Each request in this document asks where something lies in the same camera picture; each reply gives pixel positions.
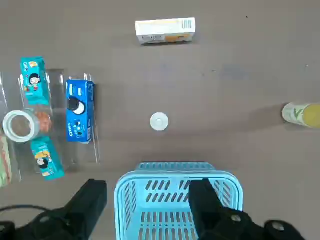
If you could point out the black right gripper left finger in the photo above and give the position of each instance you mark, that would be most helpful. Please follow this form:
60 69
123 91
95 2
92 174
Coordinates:
82 207

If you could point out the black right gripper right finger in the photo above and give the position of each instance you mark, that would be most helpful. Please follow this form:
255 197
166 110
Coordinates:
207 212

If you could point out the blue Oreo cookie box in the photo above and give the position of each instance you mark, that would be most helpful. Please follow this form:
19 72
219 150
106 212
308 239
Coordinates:
78 120

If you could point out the glass cookie jar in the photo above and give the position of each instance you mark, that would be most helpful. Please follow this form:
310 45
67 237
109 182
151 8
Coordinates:
20 125

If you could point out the clear acrylic display shelf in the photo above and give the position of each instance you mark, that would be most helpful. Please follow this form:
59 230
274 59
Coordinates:
58 100

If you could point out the light blue plastic basket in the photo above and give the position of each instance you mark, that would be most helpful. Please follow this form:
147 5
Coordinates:
162 175

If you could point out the teal snack packet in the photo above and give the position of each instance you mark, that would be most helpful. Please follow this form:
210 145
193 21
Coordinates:
33 82
47 160

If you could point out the wrapped sandwich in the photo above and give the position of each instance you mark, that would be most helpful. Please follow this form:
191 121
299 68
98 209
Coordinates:
4 162

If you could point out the yellow juice bottle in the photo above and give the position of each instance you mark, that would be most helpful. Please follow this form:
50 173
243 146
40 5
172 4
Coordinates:
300 115

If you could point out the white and yellow carton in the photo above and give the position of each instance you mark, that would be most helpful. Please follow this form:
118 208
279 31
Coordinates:
165 30

